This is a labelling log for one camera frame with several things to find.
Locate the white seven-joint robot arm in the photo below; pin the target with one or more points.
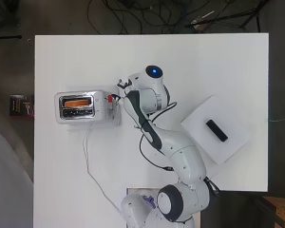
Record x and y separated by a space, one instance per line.
183 158

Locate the black tripod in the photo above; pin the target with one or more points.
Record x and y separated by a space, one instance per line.
231 17

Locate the black block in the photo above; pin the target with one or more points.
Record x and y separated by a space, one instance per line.
217 130

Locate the red and black book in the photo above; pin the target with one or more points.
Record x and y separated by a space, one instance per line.
20 106

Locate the white steel toaster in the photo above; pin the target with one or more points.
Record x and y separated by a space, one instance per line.
99 107

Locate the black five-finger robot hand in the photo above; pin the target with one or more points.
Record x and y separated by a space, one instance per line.
123 84

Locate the bread slice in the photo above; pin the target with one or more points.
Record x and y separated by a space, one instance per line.
76 103

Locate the black floor bar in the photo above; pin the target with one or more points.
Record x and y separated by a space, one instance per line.
6 37

